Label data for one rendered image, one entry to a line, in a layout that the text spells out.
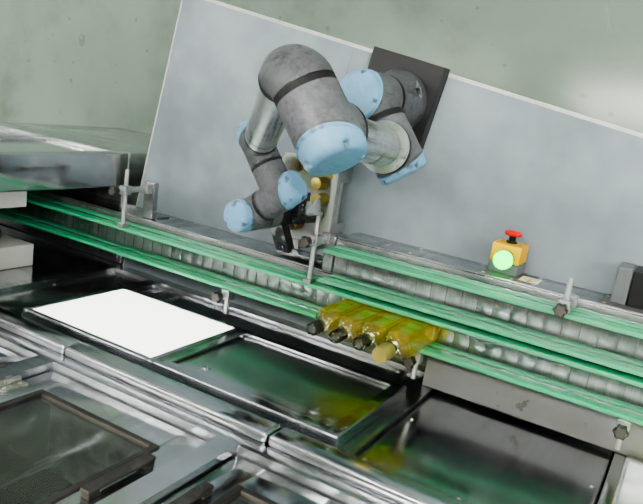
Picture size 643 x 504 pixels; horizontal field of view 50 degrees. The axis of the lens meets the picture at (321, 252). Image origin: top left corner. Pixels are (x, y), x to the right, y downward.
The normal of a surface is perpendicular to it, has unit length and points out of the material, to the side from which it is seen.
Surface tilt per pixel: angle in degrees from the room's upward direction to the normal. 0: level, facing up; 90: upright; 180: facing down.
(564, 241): 0
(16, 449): 90
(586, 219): 0
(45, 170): 90
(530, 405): 0
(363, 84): 8
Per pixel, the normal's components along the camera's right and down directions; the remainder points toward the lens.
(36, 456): 0.14, -0.97
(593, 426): -0.50, 0.12
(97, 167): 0.86, 0.23
